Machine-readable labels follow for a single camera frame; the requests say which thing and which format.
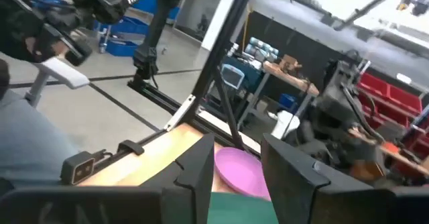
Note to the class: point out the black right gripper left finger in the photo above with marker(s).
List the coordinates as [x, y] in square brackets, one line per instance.
[191, 190]

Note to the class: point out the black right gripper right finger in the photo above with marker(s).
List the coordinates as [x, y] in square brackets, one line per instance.
[291, 183]

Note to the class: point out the purple plastic plate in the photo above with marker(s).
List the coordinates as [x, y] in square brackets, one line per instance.
[241, 173]

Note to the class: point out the large green plastic plate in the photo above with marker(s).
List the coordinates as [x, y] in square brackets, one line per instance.
[241, 210]

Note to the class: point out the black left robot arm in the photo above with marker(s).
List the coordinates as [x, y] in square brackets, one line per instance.
[157, 23]

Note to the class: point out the white bucket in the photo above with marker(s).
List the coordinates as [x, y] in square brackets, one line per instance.
[285, 123]

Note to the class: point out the white chair armrest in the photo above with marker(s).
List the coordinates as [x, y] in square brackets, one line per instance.
[63, 71]

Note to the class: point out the small blue bin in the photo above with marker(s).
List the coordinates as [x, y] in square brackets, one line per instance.
[288, 101]

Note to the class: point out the grey machine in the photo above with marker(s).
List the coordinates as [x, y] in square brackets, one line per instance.
[338, 96]

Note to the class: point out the blue storage bin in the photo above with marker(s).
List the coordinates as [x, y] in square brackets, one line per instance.
[130, 26]
[122, 48]

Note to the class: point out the wooden workbench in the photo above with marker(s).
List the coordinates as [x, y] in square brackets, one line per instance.
[291, 78]

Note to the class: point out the person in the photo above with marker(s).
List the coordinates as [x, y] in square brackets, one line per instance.
[27, 143]

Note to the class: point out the white box-shaped device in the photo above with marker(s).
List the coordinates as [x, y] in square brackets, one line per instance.
[233, 76]

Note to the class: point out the red storage bin rack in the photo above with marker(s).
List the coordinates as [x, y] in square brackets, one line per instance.
[392, 96]

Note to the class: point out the small dark table camera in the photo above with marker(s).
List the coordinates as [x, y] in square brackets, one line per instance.
[78, 170]

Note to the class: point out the black aluminium table frame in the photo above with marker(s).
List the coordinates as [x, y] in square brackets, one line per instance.
[221, 46]

